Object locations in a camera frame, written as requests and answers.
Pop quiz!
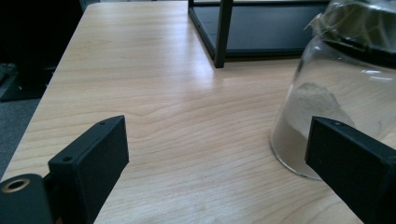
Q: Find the glass jar with pale powder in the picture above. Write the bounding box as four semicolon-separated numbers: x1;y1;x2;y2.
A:
269;0;396;181

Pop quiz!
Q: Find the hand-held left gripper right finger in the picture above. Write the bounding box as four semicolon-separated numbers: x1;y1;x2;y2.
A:
304;116;396;224

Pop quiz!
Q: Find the black metal shelf rack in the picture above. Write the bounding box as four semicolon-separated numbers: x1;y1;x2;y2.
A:
188;0;331;69

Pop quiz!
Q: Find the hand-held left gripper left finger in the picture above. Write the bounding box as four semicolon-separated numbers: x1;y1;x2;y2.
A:
48;115;130;224

